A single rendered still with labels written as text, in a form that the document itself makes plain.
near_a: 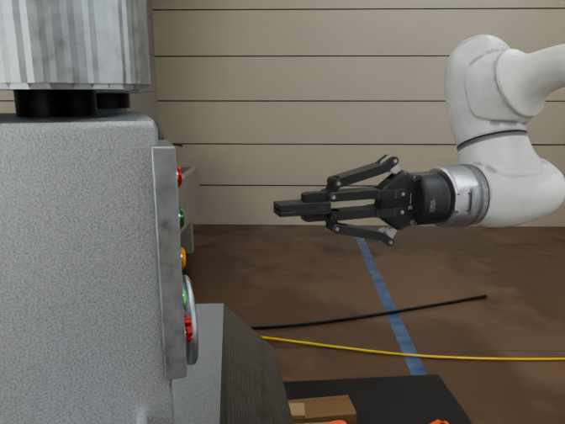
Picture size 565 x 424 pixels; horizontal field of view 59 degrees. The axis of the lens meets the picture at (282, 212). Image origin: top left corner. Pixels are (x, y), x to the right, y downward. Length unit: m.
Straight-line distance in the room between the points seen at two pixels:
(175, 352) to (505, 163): 0.51
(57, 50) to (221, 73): 5.51
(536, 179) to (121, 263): 0.57
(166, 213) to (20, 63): 0.20
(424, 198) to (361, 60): 5.35
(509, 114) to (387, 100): 5.29
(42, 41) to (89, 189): 0.15
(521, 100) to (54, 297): 0.65
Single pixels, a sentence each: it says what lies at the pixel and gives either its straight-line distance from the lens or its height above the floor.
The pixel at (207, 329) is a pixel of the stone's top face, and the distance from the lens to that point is 1.68.
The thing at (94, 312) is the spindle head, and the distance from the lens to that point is 0.62.
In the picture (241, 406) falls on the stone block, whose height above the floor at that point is 0.80.
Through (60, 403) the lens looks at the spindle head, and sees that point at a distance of 0.67.
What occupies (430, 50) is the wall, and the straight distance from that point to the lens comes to 6.18.
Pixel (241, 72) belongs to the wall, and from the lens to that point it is 6.00.
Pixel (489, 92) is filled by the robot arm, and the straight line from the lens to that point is 0.78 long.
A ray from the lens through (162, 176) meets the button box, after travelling 0.57.
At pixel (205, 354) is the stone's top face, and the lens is 1.54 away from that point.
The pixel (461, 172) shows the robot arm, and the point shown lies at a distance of 0.74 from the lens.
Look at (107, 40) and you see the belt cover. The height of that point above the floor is 1.65.
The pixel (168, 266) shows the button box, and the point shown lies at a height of 1.40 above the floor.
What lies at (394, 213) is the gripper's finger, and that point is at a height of 1.44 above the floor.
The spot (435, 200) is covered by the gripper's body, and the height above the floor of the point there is 1.45.
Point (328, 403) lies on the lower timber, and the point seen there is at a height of 0.08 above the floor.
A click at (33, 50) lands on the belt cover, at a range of 0.54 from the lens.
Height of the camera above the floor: 1.60
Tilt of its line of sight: 14 degrees down
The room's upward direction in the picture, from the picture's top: straight up
